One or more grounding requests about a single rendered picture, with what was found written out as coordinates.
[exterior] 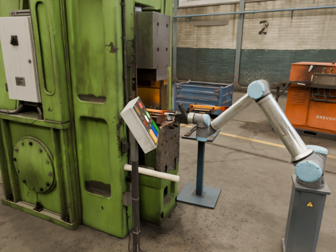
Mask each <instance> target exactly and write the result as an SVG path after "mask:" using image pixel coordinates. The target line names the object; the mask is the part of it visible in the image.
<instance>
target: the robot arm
mask: <svg viewBox="0 0 336 252"><path fill-rule="evenodd" d="M270 89H271V86H270V83H269V82H268V81H267V80H264V79H260V80H256V81H253V82H252V83H251V84H250V85H249V86H248V88H247V93H246V94H245V95H244V96H243V97H241V98H240V99H239V100H238V101H236V102H235V103H234V104H233V105H232V106H230V107H229V108H228V109H227V110H225V111H224V112H223V113H222V114H220V115H219V116H218V117H217V118H216V119H214V120H213V121H211V118H210V116H209V115H208V114H202V113H194V112H190V113H187V112H186V110H185V108H184V106H183V104H182V103H180V104H178V105H177V106H178V108H179V109H180V111H181V112H178V111H176V112H175V113H167V112H166V113H164V115H167V119H168V120H171V118H172V119H173V118H174V117H175V118H174V123H176V124H195V125H196V140H197V141H200V142H205V141H207V139H208V137H209V136H211V135H213V134H215V133H216V131H218V130H219V129H220V128H221V127H223V126H224V125H225V124H226V123H228V122H229V121H230V120H232V119H233V118H234V117H236V116H237V115H238V114H239V113H241V112H242V111H243V110H245V109H246V108H247V107H248V106H250V105H251V104H252V103H254V102H256V103H257V104H258V106H259V107H260V109H261V110H262V112H263V113H264V115H265V117H266V118H267V120H268V121H269V123H270V124H271V126H272V127H273V129H274V130H275V132H276V133H277V135H278V136H279V138H280V140H281V141H282V143H283V144H284V146H285V147H286V149H287V150H288V152H289V153H290V155H291V162H292V164H293V165H294V167H295V174H296V179H295V181H296V182H297V183H298V184H299V185H301V186H303V187H306V188H309V189H323V188H324V187H325V185H326V182H325V178H324V172H325V166H326V161H327V156H328V150H327V149H326V148H324V147H320V146H316V145H305V143H304V142H303V140H302V139H301V137H300V136H299V134H298V133H297V131H296V130H295V128H294V127H293V125H292V124H291V122H290V121H289V119H288V118H287V116H286V115H285V113H284V112H283V110H282V109H281V107H280V106H279V104H278V103H277V101H276V100H275V98H274V97H273V95H272V93H271V91H270ZM210 121H211V122H210ZM177 122H178V123H177Z"/></svg>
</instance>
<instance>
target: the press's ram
mask: <svg viewBox="0 0 336 252"><path fill-rule="evenodd" d="M136 60H137V68H138V69H159V68H166V67H170V66H171V15H167V14H163V13H158V12H154V11H146V12H136Z"/></svg>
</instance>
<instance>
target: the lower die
mask: <svg viewBox="0 0 336 252"><path fill-rule="evenodd" d="M150 112H151V113H150ZM148 113H150V116H151V118H152V119H153V121H154V122H156V123H162V122H164V121H166V120H167V119H168V118H167V115H163V113H162V112H157V111H148Z"/></svg>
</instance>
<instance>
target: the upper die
mask: <svg viewBox="0 0 336 252"><path fill-rule="evenodd" d="M165 79H168V67H163V68H155V69H147V68H137V80H144V81H160V80H165Z"/></svg>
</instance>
